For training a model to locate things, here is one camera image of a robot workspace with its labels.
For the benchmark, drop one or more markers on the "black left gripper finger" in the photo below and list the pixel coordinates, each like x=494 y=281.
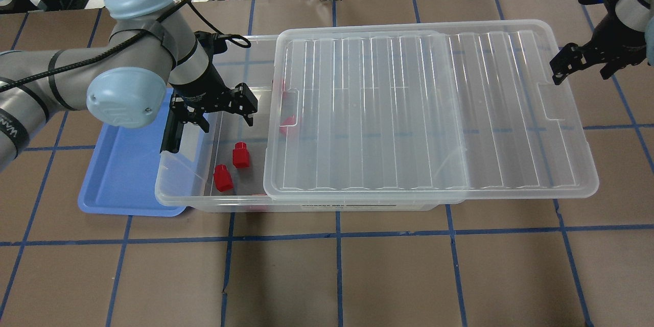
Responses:
x=198 y=118
x=249 y=119

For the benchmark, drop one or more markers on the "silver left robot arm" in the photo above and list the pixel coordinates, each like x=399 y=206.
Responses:
x=125 y=83

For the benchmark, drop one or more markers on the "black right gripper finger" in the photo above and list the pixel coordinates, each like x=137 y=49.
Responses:
x=609 y=69
x=558 y=78

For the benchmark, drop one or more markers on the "blue plastic tray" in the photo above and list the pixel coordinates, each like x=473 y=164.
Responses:
x=121 y=175

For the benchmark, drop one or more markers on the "clear plastic storage box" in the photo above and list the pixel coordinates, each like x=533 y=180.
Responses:
x=361 y=122

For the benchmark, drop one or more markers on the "clear plastic box lid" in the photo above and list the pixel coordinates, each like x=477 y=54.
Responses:
x=522 y=135

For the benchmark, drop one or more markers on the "red block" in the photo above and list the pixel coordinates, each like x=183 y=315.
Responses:
x=240 y=156
x=289 y=125
x=222 y=179

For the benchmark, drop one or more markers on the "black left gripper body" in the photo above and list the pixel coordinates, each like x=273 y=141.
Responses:
x=200 y=87

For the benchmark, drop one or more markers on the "black box latch handle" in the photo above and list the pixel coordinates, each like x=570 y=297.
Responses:
x=172 y=133

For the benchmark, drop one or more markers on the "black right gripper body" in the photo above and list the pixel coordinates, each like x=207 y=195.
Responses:
x=608 y=31

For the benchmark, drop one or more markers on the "red block front edge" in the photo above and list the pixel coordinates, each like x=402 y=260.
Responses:
x=258 y=208

